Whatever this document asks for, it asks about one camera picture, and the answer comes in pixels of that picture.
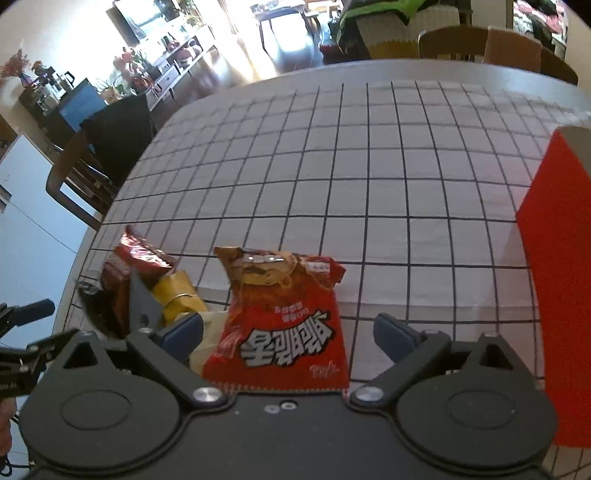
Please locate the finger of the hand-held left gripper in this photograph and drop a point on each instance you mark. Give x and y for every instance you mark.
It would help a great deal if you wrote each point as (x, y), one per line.
(27, 311)
(51, 346)

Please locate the pink flower bouquet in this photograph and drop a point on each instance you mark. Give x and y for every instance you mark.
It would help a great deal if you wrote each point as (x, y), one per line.
(14, 64)

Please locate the dark wooden chair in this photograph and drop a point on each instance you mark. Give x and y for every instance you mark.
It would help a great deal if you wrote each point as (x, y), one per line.
(69, 184)

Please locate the black cloth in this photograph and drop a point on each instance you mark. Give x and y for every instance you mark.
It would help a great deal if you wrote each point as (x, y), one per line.
(120, 134)

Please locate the dark side cabinet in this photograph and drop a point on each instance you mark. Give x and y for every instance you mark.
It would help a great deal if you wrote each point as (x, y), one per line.
(44, 115)

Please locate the light wooden chair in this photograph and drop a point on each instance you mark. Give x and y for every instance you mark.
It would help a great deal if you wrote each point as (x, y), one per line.
(452, 44)

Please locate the grey-blue snack packet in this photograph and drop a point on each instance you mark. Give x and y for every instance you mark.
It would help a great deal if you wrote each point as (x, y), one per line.
(145, 304)

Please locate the dark red cookie packet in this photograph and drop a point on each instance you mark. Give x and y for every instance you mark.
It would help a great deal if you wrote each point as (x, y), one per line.
(134, 263)

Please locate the pale cream packet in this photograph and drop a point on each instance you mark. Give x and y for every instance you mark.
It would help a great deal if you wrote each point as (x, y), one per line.
(213, 334)

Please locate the long wooden sideboard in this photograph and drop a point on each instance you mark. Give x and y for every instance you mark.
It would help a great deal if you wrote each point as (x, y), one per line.
(178, 69)

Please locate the wall television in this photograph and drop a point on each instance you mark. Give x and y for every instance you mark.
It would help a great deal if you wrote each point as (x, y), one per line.
(145, 18)

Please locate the large red snack bag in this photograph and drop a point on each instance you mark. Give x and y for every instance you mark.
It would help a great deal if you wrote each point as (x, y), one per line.
(286, 314)

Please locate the coffee table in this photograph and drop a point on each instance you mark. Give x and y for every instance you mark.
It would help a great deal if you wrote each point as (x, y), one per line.
(286, 23)

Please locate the yellow snack packet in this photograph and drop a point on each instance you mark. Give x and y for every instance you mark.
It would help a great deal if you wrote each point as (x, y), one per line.
(178, 288)

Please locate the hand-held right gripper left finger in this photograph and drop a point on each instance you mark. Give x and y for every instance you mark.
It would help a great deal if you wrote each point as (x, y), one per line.
(184, 334)

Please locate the red cardboard box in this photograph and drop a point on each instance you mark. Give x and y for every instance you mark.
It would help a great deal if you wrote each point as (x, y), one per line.
(561, 277)

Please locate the coffee machine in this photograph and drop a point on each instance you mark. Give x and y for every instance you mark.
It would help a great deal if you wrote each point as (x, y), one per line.
(55, 78)

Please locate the white cabinet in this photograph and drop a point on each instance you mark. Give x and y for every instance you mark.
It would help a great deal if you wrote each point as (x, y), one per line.
(32, 230)

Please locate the pile of clothes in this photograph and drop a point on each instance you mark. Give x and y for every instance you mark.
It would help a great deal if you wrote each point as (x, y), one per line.
(538, 18)

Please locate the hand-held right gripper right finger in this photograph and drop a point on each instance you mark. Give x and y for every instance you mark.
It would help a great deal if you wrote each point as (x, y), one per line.
(392, 337)

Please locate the brown wooden chair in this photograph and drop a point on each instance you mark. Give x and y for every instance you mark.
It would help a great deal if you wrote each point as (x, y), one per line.
(558, 64)

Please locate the white armchair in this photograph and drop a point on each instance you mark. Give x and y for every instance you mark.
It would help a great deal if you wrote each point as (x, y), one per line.
(392, 39)

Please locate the red flower arrangement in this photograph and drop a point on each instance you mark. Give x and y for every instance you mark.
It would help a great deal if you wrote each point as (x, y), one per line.
(131, 64)

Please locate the blue box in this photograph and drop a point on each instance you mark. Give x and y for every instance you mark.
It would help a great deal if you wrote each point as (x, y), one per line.
(81, 106)

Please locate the green and black jacket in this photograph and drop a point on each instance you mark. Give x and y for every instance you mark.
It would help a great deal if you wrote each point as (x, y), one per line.
(383, 11)

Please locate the tan chair back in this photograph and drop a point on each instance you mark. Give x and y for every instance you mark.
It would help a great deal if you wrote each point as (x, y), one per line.
(512, 48)

